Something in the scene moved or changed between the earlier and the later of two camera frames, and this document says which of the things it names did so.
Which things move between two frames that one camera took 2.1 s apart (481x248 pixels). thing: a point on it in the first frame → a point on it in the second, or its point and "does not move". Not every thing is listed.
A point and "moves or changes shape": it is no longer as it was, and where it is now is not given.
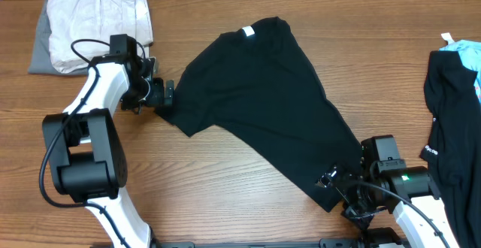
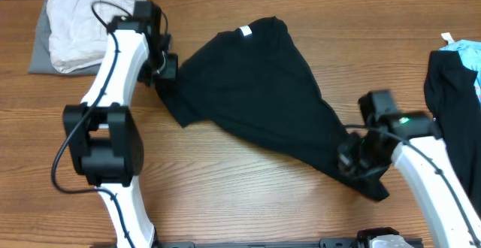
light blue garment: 470,54 does not move
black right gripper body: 363,203 → 360,158
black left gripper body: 150,92 → 158,66
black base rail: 293,243 does not move
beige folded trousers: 83,15 does not move
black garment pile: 453,147 does not move
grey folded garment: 40,61 does not move
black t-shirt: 257,82 moves or changes shape
